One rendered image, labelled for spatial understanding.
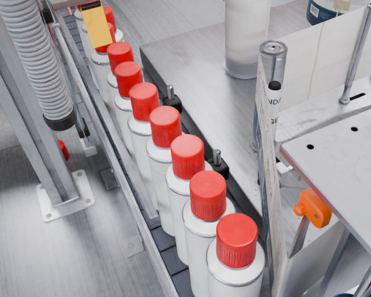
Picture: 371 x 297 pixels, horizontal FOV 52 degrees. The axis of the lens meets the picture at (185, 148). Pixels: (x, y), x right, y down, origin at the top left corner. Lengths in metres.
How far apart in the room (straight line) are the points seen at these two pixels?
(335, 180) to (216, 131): 0.43
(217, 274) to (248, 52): 0.52
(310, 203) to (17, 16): 0.29
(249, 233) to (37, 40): 0.25
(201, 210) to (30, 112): 0.30
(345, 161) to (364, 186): 0.02
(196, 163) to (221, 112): 0.36
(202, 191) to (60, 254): 0.35
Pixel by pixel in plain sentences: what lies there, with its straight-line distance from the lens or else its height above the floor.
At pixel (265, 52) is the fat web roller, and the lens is 0.54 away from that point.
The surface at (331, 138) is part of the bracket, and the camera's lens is 0.30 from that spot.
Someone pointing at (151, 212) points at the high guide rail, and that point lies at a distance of 0.48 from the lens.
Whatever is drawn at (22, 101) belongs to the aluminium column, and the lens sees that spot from 0.55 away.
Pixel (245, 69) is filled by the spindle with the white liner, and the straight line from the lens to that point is 0.80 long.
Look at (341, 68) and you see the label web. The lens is 0.72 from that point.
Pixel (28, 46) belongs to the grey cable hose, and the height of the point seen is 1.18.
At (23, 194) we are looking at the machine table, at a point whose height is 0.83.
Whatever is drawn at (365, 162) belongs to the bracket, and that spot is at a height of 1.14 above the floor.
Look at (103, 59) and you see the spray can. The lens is 0.59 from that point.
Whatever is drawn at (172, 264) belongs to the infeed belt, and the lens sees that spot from 0.53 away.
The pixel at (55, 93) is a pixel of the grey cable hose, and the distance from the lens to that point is 0.41.
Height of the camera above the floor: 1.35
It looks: 46 degrees down
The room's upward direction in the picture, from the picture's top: 5 degrees counter-clockwise
